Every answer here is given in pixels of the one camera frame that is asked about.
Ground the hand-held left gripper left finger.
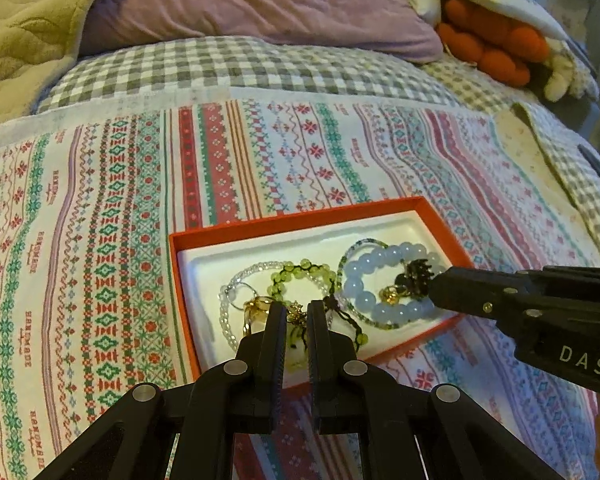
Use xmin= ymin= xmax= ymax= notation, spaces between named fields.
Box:
xmin=30 ymin=301 xmax=288 ymax=480

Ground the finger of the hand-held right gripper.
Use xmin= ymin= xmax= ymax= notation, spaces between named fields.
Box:
xmin=512 ymin=267 xmax=600 ymax=311
xmin=428 ymin=266 xmax=536 ymax=322

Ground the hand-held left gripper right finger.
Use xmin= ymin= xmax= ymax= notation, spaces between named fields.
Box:
xmin=307 ymin=300 xmax=566 ymax=480

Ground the dark ornate pendant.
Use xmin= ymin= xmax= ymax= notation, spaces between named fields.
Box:
xmin=397 ymin=258 xmax=436 ymax=295

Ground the gold ring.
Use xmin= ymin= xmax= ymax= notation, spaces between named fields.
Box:
xmin=240 ymin=296 xmax=281 ymax=336

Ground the small silver ring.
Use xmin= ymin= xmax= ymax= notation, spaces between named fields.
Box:
xmin=232 ymin=281 xmax=260 ymax=308

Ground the green bead bracelet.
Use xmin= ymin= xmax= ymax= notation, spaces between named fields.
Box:
xmin=265 ymin=257 xmax=368 ymax=348

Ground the pale blue bead bracelet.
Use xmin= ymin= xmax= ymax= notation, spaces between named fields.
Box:
xmin=341 ymin=241 xmax=448 ymax=325

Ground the red jewelry box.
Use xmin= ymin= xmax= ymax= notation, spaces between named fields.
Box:
xmin=168 ymin=196 xmax=476 ymax=393

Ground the white plush toy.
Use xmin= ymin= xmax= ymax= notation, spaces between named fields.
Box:
xmin=542 ymin=40 xmax=600 ymax=103

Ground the patterned knit-print blanket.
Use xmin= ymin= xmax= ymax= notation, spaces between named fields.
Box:
xmin=0 ymin=92 xmax=600 ymax=480

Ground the orange plush toy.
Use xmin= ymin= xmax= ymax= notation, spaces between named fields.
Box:
xmin=437 ymin=0 xmax=551 ymax=86

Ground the purple pillow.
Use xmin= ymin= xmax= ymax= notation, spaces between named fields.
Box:
xmin=77 ymin=0 xmax=443 ymax=63

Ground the olive green quilt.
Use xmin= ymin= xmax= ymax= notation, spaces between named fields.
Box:
xmin=0 ymin=0 xmax=146 ymax=128

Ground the clear bead bracelet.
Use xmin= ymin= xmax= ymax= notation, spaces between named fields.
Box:
xmin=219 ymin=260 xmax=291 ymax=353

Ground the thin dark bead bracelet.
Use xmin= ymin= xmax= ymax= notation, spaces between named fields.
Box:
xmin=336 ymin=237 xmax=406 ymax=331

